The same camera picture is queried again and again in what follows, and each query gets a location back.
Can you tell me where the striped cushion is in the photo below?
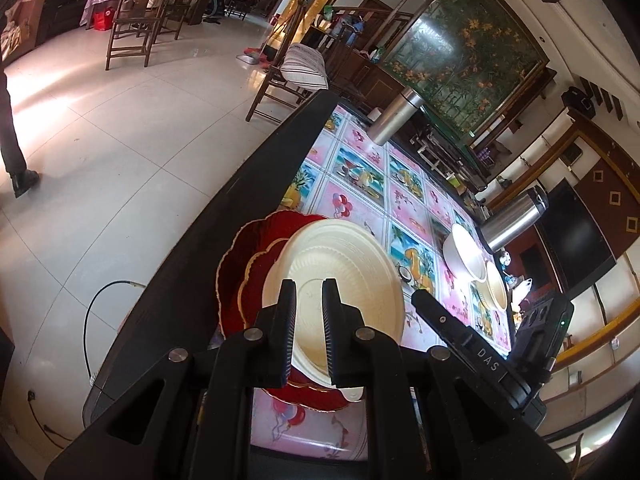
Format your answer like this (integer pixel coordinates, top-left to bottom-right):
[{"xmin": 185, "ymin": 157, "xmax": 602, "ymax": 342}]
[{"xmin": 280, "ymin": 43, "xmax": 329, "ymax": 92}]

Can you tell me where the wooden chair with cushion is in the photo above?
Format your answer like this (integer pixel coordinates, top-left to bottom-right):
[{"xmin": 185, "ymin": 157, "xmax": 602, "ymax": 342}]
[{"xmin": 245, "ymin": 42, "xmax": 331, "ymax": 123}]

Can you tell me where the black television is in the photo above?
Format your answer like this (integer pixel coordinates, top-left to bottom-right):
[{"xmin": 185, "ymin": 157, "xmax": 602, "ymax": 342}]
[{"xmin": 520, "ymin": 177, "xmax": 617, "ymax": 293}]

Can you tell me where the small steel thermos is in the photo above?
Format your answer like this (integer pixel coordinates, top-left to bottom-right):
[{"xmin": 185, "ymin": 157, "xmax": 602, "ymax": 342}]
[{"xmin": 367, "ymin": 86, "xmax": 426, "ymax": 147}]

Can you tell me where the red bag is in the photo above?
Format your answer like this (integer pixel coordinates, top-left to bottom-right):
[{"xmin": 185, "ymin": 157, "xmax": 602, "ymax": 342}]
[{"xmin": 92, "ymin": 5, "xmax": 117, "ymax": 31}]

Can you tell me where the white bowl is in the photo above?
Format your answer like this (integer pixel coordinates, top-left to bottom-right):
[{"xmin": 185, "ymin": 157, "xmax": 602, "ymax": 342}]
[
  {"xmin": 442, "ymin": 223, "xmax": 487, "ymax": 282},
  {"xmin": 262, "ymin": 218, "xmax": 406, "ymax": 403}
]

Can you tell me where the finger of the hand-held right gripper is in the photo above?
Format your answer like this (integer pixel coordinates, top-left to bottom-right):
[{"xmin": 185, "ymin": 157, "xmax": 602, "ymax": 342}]
[{"xmin": 411, "ymin": 289, "xmax": 473, "ymax": 356}]

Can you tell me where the patterned sofa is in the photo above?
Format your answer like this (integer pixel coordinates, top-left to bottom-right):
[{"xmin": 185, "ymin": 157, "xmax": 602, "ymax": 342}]
[{"xmin": 0, "ymin": 0, "xmax": 51, "ymax": 66}]

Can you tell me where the red plate with gold lettering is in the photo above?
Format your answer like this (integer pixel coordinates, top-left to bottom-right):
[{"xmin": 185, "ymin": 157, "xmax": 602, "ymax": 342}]
[{"xmin": 215, "ymin": 210, "xmax": 368, "ymax": 413}]

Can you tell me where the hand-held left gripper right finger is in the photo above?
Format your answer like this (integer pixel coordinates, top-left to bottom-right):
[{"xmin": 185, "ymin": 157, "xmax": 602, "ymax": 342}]
[{"xmin": 321, "ymin": 278, "xmax": 571, "ymax": 480}]

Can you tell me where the large steel thermos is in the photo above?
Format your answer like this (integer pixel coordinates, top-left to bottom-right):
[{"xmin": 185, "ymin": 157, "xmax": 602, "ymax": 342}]
[{"xmin": 480, "ymin": 185, "xmax": 549, "ymax": 254}]

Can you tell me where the cream plastic colander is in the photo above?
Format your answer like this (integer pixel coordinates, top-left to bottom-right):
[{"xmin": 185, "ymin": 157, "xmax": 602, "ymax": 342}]
[{"xmin": 484, "ymin": 260, "xmax": 508, "ymax": 311}]

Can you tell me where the printed fruit tablecloth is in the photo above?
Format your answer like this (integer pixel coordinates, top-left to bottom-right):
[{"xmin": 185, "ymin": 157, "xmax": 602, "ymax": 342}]
[{"xmin": 250, "ymin": 104, "xmax": 513, "ymax": 461}]

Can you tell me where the black floor cable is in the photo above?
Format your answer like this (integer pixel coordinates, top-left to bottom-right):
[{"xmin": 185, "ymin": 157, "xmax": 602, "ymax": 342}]
[{"xmin": 82, "ymin": 280, "xmax": 148, "ymax": 386}]

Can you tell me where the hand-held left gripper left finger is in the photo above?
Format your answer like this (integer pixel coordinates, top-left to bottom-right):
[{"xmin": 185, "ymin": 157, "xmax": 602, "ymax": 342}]
[{"xmin": 44, "ymin": 278, "xmax": 298, "ymax": 480}]

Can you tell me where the floral glass screen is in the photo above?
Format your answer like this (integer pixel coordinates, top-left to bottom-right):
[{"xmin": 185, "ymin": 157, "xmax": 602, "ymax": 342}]
[{"xmin": 380, "ymin": 0, "xmax": 546, "ymax": 133}]

